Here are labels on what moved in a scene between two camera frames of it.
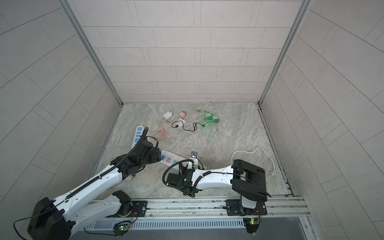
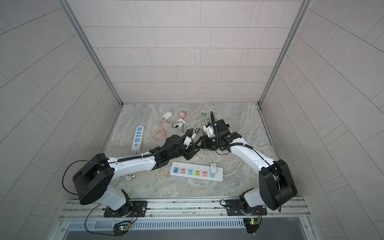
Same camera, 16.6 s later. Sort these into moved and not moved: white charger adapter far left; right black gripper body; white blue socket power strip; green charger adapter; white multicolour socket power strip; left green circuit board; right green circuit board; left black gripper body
Moved: green charger adapter; right black gripper body; white multicolour socket power strip; left black gripper body
Not moved: right green circuit board; left green circuit board; white charger adapter far left; white blue socket power strip
